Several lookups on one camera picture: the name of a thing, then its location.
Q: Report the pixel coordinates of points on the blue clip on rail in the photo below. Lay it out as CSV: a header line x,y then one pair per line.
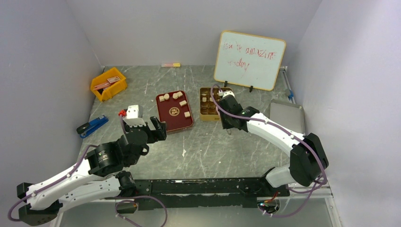
x,y
289,93

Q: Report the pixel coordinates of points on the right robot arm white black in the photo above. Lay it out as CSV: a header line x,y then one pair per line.
x,y
308,160

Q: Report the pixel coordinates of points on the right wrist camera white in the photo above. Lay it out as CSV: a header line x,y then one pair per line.
x,y
223,94

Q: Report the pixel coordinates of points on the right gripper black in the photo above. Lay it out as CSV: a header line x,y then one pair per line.
x,y
228,117

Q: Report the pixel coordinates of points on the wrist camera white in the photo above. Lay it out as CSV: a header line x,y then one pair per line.
x,y
223,94
132,112

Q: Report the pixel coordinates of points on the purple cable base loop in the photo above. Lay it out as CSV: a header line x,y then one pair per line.
x,y
129,205

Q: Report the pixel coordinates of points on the silver box lid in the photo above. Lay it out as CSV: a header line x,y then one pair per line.
x,y
288,115

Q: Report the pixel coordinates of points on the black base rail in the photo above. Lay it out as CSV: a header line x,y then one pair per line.
x,y
246,192

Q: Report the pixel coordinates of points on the yellow plastic bin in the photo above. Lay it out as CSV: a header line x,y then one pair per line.
x,y
114,89

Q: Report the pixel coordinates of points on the rectangular chocolate near logo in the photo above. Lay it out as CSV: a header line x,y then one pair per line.
x,y
182,103

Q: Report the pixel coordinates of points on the whiteboard with yellow frame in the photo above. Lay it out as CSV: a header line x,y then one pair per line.
x,y
249,60

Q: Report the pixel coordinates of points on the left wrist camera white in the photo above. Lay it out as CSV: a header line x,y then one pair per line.
x,y
132,112

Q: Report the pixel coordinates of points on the gold chocolate box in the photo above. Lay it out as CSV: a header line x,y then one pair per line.
x,y
207,107

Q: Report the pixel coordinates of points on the yellow pink eraser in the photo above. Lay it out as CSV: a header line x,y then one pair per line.
x,y
171,65

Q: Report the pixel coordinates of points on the pink box in bin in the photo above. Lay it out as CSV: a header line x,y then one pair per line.
x,y
107,84

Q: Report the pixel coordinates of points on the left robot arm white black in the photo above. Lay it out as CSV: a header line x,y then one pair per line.
x,y
99,173

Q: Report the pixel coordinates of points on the red rectangular tray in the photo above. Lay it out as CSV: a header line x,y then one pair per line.
x,y
171,112

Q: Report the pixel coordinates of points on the blue black stapler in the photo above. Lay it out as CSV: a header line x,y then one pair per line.
x,y
88,128

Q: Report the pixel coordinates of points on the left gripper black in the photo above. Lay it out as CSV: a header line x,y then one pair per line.
x,y
158,134

